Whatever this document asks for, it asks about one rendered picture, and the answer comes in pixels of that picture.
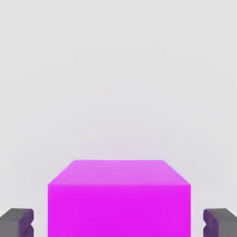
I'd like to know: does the small magenta cube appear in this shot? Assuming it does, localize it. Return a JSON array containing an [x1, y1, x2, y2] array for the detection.
[[47, 159, 191, 237]]

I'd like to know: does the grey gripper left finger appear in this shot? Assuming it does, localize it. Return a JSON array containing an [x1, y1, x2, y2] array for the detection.
[[0, 208, 35, 237]]

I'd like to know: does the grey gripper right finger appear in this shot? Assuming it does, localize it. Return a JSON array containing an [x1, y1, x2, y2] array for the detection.
[[203, 208, 237, 237]]

